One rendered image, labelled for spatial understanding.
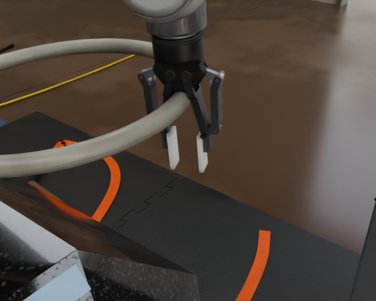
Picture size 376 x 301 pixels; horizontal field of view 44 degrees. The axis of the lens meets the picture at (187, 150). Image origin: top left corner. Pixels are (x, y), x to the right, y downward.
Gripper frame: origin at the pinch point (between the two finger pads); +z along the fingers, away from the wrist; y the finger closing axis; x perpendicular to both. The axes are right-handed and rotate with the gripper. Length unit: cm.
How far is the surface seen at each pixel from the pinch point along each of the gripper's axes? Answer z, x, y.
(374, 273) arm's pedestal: 35, -14, -34
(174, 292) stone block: 21.3, 11.9, 0.4
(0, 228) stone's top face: -0.1, 24.2, 19.5
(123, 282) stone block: 9.8, 21.3, 4.0
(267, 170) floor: 91, -129, 5
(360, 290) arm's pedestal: 41, -14, -32
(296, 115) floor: 93, -193, -2
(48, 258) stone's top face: 0.5, 27.4, 10.2
